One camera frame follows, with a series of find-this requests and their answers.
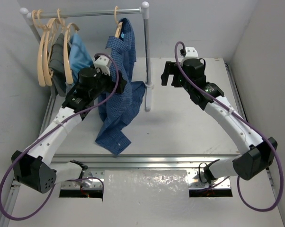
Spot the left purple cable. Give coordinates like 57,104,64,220
0,52,120,221

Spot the light blue hanging shirt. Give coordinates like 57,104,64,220
69,33,93,86

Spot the beige wooden hanger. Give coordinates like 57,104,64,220
114,6,123,38

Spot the grey hanging shirt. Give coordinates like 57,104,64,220
49,33,66,97

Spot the beige hanger with shirts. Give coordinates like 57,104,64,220
57,9,80,85

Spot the white front cover board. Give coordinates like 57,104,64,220
9,170,283,227

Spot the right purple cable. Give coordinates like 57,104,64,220
175,41,285,211

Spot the blue checkered shirt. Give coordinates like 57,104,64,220
95,18,146,155

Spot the aluminium rail frame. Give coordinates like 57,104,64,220
0,58,275,227

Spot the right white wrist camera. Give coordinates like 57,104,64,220
180,47,198,58

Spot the purple cable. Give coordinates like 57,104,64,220
0,52,120,221
175,41,285,211

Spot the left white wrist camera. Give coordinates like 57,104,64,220
94,55,111,76

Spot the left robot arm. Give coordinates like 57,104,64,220
11,68,127,193

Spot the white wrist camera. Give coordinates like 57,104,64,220
180,47,198,58
94,55,111,76

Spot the metal clothes rack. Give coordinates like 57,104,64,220
19,1,154,112

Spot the beige hanger outer left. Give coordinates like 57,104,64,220
31,9,49,87

